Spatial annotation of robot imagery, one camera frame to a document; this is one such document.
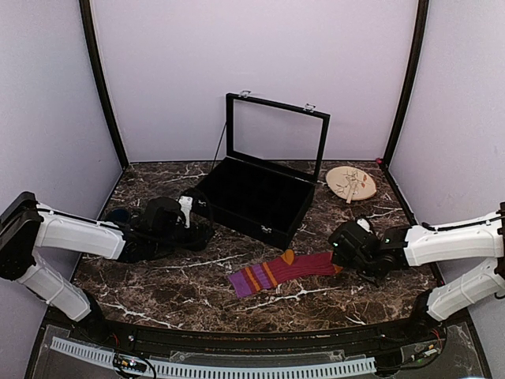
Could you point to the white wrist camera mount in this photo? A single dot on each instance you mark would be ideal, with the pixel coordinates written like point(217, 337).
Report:
point(365, 224)
point(186, 204)

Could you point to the black left frame post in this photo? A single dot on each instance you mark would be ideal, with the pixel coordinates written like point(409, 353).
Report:
point(100, 81)

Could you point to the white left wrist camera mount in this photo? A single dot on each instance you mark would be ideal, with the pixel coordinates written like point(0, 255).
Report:
point(186, 204)

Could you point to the dark blue enamel mug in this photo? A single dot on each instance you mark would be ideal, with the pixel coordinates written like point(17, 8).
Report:
point(121, 216)

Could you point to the black frame post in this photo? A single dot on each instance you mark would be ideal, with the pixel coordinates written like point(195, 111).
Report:
point(100, 81)
point(408, 83)

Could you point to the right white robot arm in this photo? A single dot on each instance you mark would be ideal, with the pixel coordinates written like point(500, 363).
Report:
point(412, 246)

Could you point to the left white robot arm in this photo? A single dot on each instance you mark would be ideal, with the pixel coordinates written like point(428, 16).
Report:
point(124, 236)

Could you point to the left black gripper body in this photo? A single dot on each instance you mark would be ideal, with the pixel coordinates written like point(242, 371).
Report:
point(194, 243)

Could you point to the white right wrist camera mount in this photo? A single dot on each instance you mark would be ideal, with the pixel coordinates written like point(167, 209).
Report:
point(365, 224)

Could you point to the purple orange striped sock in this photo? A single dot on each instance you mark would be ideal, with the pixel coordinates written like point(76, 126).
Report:
point(288, 266)

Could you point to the black right frame post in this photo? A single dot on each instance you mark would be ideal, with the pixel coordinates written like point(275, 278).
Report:
point(408, 83)

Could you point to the black display case box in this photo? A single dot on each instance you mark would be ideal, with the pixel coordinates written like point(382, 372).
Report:
point(266, 182)

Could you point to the white slotted cable duct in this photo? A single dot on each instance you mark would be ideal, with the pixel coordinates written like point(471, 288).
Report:
point(209, 366)

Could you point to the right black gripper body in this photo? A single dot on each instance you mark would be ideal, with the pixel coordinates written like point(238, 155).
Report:
point(363, 266)

